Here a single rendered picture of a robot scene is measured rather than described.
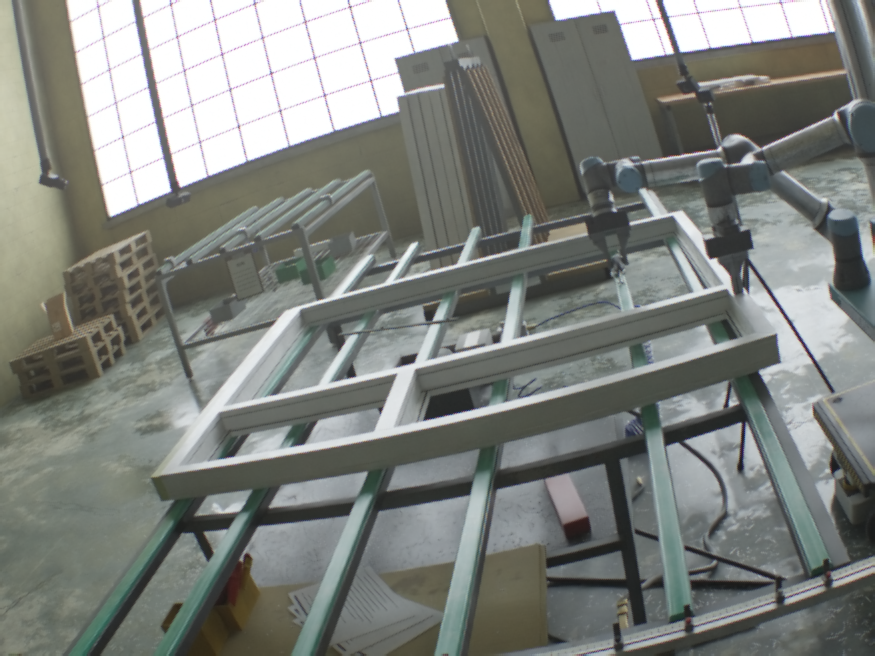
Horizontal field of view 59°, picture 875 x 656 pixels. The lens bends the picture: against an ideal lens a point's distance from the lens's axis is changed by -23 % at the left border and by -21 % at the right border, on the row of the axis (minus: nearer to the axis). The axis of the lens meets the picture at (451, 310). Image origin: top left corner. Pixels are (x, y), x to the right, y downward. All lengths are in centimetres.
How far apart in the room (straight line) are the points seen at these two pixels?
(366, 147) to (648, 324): 802
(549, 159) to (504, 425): 774
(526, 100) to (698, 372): 774
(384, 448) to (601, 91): 770
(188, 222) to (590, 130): 466
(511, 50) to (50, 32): 617
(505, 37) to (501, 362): 738
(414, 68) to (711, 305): 744
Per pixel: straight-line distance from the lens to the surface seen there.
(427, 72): 951
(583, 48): 944
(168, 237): 1106
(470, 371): 235
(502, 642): 168
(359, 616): 189
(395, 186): 1017
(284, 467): 206
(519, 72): 953
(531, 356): 233
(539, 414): 193
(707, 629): 119
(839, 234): 278
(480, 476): 183
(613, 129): 949
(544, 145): 957
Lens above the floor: 160
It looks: 14 degrees down
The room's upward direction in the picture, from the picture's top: 16 degrees counter-clockwise
